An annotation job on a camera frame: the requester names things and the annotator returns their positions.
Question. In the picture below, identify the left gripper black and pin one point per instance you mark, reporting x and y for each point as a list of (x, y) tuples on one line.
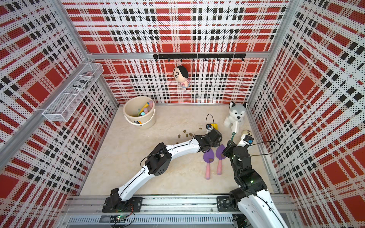
[(217, 143)]

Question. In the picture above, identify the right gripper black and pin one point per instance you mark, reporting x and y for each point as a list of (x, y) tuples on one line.
[(229, 148)]

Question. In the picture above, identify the purple pointed trowel pink handle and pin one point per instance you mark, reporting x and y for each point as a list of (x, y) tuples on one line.
[(208, 158)]

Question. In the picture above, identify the green white scrub brush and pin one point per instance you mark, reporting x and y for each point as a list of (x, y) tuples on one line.
[(235, 128)]

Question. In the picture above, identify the green pointed trowel yellow handle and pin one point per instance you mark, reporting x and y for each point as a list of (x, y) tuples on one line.
[(143, 111)]

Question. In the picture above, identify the purple trowel pink handle back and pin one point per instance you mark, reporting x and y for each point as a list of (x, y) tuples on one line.
[(150, 107)]

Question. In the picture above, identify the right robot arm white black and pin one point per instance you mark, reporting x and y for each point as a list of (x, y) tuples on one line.
[(252, 197)]

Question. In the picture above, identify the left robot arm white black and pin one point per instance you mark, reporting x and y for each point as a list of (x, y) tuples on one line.
[(156, 164)]

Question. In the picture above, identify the purple pointed trowel rightmost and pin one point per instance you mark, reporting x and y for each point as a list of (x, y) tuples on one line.
[(220, 157)]

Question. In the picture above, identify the cream plastic bucket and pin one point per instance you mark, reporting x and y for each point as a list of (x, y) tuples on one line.
[(131, 110)]

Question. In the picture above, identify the skull alarm clock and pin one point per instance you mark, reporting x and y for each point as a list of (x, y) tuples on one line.
[(246, 133)]

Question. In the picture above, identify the husky plush toy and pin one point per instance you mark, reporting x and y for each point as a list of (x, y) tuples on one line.
[(237, 112)]

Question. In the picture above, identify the cartoon boy plush doll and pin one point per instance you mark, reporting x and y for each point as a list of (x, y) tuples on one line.
[(180, 74)]

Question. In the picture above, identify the can on shelf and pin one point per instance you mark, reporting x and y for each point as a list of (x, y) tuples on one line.
[(83, 81)]

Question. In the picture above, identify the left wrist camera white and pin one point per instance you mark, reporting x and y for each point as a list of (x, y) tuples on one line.
[(209, 127)]

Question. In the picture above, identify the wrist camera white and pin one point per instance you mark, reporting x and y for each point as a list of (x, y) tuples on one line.
[(246, 140), (209, 127)]

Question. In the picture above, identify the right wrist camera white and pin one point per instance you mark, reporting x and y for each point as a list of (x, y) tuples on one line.
[(246, 140)]

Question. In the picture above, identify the black hook rail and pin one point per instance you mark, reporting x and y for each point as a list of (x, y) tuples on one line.
[(200, 56)]

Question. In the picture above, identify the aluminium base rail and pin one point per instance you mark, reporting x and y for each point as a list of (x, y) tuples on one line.
[(86, 211)]

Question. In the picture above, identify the clear wall shelf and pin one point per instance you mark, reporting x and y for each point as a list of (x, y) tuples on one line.
[(65, 104)]

